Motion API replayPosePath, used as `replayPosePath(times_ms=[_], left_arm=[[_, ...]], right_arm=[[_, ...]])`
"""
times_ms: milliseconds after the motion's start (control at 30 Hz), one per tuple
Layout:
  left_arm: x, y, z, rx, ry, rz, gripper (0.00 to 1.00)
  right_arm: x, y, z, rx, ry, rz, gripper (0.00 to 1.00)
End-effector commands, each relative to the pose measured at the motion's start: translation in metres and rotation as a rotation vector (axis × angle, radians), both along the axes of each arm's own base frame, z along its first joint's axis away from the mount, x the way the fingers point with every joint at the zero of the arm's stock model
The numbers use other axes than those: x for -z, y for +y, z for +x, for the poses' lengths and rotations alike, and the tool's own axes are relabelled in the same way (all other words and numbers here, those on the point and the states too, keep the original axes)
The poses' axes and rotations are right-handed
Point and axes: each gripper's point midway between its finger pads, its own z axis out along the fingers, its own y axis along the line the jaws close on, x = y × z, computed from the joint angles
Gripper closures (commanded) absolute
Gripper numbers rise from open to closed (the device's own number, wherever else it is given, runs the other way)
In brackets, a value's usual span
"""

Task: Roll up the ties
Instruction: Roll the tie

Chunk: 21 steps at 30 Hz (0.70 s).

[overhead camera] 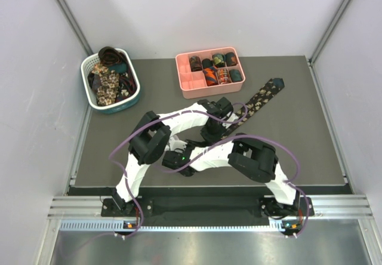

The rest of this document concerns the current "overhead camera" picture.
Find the pink divided organizer box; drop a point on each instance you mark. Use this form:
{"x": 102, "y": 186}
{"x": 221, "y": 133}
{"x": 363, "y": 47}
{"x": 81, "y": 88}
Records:
{"x": 193, "y": 84}

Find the rolled orange navy striped tie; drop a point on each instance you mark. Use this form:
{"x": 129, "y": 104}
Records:
{"x": 210, "y": 76}

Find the brown patterned tie in basket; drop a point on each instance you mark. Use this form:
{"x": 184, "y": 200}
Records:
{"x": 109, "y": 56}

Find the black gold floral tie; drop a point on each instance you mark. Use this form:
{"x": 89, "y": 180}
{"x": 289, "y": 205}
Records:
{"x": 261, "y": 98}

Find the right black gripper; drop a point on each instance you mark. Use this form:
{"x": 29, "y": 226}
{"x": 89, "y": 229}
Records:
{"x": 191, "y": 142}

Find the teal white laundry basket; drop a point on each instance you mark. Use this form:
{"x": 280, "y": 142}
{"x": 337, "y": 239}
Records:
{"x": 129, "y": 85}

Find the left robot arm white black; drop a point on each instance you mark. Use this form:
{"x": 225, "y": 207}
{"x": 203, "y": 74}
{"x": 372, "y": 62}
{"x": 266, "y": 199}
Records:
{"x": 154, "y": 136}

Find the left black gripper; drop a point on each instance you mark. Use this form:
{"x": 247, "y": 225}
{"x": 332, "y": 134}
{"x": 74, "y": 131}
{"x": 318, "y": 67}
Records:
{"x": 213, "y": 139}

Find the rolled maroon patterned tie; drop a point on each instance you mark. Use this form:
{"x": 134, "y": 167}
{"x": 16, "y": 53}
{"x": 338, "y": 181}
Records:
{"x": 195, "y": 64}

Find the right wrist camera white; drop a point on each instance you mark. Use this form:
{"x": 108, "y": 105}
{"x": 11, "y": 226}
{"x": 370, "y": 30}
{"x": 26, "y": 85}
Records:
{"x": 176, "y": 144}

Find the rolled dark teal tie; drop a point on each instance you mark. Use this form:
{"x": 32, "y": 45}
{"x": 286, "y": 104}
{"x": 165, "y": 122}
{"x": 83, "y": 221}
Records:
{"x": 235, "y": 75}

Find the rolled green yellow tie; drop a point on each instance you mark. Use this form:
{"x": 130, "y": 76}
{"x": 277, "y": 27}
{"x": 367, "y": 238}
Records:
{"x": 219, "y": 60}

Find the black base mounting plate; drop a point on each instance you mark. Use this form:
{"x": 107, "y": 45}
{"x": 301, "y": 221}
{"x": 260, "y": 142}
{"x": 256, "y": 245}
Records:
{"x": 203, "y": 206}

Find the rolled dark green tie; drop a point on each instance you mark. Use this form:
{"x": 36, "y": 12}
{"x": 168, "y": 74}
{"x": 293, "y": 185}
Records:
{"x": 231, "y": 59}

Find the rolled red multicolour tie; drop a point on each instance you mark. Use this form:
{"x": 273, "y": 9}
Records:
{"x": 223, "y": 76}

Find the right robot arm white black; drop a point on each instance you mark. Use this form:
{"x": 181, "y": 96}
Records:
{"x": 253, "y": 158}

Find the dark grey table mat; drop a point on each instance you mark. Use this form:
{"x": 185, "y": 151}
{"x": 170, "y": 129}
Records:
{"x": 294, "y": 118}

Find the aluminium frame rail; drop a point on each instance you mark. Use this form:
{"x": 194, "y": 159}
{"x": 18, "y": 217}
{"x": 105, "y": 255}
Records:
{"x": 87, "y": 213}

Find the rolled black tie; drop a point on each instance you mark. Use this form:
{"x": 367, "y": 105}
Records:
{"x": 207, "y": 63}

